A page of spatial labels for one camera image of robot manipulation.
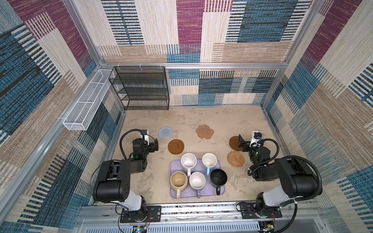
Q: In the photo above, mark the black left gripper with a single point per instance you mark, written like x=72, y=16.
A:
x=151, y=146

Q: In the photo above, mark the lavender plastic tray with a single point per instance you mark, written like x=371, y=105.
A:
x=190, y=191

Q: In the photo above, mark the cork flower shaped coaster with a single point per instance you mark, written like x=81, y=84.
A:
x=204, y=131

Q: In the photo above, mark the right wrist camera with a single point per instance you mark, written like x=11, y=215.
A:
x=256, y=139

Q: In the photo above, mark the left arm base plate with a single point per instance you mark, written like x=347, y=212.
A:
x=151, y=214

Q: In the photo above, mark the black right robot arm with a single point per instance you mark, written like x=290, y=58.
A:
x=299, y=178

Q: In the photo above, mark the white mug blue handle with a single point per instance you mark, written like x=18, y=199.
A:
x=209, y=161

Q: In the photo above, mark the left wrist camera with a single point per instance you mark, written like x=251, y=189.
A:
x=146, y=136

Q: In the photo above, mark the beige mug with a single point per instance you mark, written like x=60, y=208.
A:
x=179, y=183

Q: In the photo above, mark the dark brown round coaster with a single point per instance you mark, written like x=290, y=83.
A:
x=234, y=143

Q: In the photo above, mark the white wire mesh basket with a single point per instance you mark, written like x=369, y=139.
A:
x=84, y=110

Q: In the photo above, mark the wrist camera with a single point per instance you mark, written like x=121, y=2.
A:
x=256, y=139
x=146, y=136

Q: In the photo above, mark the white mug purple handle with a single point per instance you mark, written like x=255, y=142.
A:
x=197, y=181

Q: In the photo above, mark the brown wooden round coaster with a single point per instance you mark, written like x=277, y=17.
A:
x=176, y=146

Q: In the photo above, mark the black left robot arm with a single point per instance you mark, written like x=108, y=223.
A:
x=114, y=180

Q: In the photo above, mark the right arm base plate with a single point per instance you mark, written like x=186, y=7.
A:
x=249, y=211

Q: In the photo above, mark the aluminium front rail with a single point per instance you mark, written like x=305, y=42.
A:
x=208, y=217

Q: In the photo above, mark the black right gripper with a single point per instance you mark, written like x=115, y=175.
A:
x=243, y=142

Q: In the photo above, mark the black mug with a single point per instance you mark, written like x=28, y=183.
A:
x=218, y=179

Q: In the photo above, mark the black wire shelf rack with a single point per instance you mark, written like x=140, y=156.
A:
x=141, y=88

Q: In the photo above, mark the woven rattan round coaster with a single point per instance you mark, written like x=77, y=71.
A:
x=235, y=159

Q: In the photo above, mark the blue knitted round coaster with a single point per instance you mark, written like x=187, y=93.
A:
x=165, y=132

